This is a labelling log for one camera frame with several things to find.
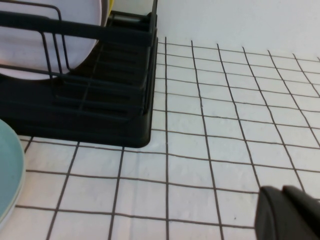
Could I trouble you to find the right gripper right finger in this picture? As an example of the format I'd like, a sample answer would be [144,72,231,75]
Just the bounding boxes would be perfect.
[282,185,320,226]

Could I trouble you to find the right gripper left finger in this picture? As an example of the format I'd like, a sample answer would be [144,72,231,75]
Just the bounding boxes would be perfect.
[254,186,320,240]

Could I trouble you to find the mint green plate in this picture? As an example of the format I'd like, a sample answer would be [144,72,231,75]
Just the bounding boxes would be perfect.
[0,118,26,219]

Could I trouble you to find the light blue plate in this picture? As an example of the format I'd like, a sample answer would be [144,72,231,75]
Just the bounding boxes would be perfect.
[0,172,27,222]

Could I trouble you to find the grey plate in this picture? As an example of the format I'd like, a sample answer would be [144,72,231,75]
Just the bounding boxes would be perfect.
[99,0,111,28]

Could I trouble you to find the pink plate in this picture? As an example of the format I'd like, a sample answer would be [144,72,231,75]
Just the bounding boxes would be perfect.
[0,0,106,81]

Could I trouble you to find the white black-grid tablecloth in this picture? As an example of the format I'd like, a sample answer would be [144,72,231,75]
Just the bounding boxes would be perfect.
[0,36,320,240]

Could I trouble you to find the black plastic drain tray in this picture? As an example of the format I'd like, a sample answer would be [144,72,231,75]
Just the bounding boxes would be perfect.
[0,14,159,149]

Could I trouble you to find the black wire dish rack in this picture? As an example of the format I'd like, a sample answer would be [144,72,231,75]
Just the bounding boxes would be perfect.
[0,0,159,118]

